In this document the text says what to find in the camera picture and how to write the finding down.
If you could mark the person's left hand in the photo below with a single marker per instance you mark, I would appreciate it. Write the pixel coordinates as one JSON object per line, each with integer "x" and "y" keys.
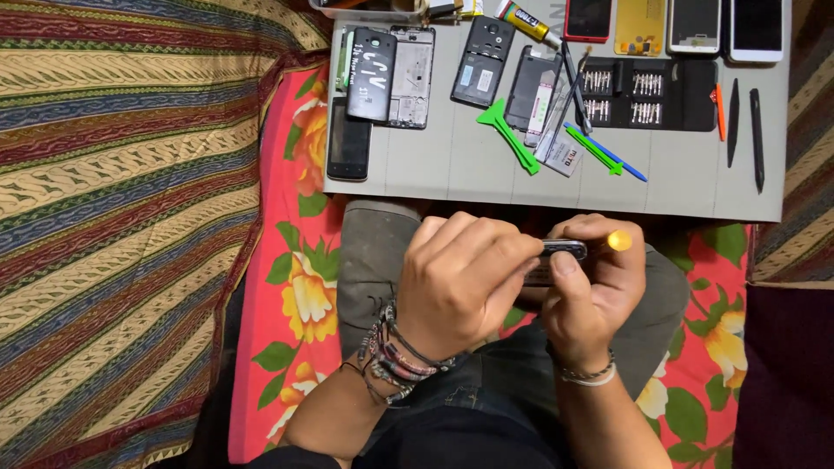
{"x": 449, "y": 286}

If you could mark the small green pry tool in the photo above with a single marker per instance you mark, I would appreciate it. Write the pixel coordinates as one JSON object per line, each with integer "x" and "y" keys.
{"x": 596, "y": 151}

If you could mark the striped batik cloth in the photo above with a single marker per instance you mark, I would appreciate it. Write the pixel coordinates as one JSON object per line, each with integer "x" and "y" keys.
{"x": 130, "y": 228}

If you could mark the person's right hand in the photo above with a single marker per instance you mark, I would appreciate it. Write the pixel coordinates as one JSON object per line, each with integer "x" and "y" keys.
{"x": 599, "y": 306}

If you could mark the small silver-edged phone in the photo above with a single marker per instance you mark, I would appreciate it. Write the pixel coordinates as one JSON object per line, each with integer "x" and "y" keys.
{"x": 559, "y": 250}

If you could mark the clear plastic container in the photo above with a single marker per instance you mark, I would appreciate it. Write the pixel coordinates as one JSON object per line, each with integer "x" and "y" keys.
{"x": 365, "y": 10}

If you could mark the black phone housing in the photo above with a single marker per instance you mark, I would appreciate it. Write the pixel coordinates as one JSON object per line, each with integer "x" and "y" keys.
{"x": 528, "y": 84}

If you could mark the black marked phone back cover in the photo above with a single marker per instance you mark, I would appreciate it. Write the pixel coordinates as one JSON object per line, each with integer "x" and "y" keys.
{"x": 371, "y": 75}

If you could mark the orange pry tool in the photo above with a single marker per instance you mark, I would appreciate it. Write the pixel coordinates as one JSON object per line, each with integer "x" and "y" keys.
{"x": 719, "y": 111}

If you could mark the green-edged phone part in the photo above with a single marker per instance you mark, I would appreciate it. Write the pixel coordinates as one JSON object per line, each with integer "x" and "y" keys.
{"x": 341, "y": 58}

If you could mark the black phone with open back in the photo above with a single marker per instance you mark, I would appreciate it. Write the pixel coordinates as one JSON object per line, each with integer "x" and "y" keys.
{"x": 482, "y": 62}

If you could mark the white printed card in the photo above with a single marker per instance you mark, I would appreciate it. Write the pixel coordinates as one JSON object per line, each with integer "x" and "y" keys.
{"x": 561, "y": 156}

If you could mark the red floral cloth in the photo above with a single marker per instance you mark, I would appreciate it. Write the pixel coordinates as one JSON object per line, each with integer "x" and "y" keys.
{"x": 300, "y": 293}

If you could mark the metal tweezers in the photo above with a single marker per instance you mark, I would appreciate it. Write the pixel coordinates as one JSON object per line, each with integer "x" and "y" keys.
{"x": 573, "y": 78}

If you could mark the silver phone middle frame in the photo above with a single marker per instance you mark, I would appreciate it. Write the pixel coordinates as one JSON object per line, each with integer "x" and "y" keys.
{"x": 414, "y": 78}

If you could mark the grey cushion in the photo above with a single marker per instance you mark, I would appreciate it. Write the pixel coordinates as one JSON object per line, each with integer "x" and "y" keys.
{"x": 371, "y": 260}

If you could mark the thin dark screwdriver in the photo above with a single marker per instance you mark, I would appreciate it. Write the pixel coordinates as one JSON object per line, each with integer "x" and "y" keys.
{"x": 567, "y": 104}

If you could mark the red-framed phone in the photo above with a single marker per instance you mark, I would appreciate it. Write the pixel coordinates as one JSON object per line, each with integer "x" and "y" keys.
{"x": 588, "y": 19}

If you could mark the yellow black glue tube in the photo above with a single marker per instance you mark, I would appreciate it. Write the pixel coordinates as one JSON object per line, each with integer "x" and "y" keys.
{"x": 524, "y": 18}

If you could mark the short black spudger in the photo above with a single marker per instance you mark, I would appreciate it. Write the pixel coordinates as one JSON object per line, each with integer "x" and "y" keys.
{"x": 733, "y": 124}

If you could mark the dark maroon cloth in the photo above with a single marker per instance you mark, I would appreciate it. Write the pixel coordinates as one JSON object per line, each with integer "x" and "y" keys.
{"x": 788, "y": 384}

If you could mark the yellow phone back panel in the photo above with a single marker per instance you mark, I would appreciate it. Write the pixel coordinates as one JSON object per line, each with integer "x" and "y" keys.
{"x": 640, "y": 26}

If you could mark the small yellow black parts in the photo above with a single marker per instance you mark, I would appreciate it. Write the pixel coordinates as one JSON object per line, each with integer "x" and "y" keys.
{"x": 453, "y": 8}

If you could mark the black screwdriver bit case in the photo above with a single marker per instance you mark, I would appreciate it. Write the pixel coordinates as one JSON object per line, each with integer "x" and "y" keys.
{"x": 697, "y": 94}

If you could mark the grey work mat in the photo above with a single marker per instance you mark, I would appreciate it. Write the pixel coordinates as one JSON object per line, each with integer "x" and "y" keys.
{"x": 449, "y": 163}

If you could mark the blue pry stick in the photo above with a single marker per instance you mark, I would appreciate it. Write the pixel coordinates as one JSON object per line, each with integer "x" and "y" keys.
{"x": 629, "y": 168}

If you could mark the yellow pry pick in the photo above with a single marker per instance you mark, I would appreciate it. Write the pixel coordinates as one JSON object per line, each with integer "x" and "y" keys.
{"x": 619, "y": 240}

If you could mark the person's dark jeans legs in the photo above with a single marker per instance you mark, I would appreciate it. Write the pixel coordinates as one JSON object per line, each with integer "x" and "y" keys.
{"x": 502, "y": 391}

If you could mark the large green pry tool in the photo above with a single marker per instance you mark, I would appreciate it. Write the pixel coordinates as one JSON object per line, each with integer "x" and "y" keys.
{"x": 508, "y": 133}

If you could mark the long black spudger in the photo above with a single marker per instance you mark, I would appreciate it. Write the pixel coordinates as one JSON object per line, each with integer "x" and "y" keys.
{"x": 757, "y": 143}

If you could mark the white phone with black screen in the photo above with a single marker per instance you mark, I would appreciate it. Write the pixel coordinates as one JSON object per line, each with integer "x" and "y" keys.
{"x": 756, "y": 29}

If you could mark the black smartphone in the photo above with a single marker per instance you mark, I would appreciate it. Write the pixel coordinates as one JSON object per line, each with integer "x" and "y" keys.
{"x": 348, "y": 140}

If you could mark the white phone with grey screen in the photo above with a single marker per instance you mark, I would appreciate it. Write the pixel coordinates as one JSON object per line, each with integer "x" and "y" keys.
{"x": 694, "y": 25}

